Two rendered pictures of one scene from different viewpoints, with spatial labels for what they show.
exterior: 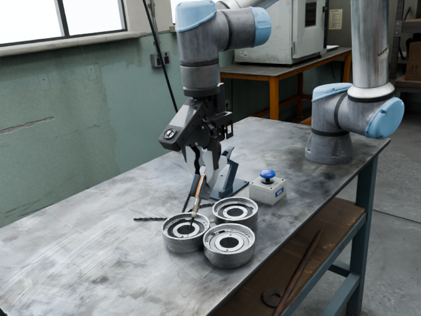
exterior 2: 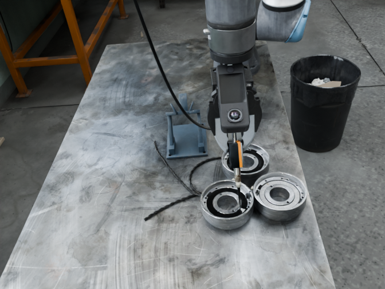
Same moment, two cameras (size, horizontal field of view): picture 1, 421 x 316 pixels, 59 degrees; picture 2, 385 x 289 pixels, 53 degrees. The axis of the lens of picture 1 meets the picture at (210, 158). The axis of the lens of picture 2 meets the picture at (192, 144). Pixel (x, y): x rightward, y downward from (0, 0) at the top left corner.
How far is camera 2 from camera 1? 53 cm
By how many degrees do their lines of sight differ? 35
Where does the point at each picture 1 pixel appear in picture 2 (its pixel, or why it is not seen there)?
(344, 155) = (258, 63)
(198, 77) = (246, 39)
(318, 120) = not seen: hidden behind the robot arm
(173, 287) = (275, 262)
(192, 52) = (243, 11)
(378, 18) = not seen: outside the picture
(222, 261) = (293, 215)
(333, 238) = not seen: hidden behind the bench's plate
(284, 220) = (279, 148)
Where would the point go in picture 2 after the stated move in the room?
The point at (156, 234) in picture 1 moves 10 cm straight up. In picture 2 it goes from (189, 222) to (184, 187)
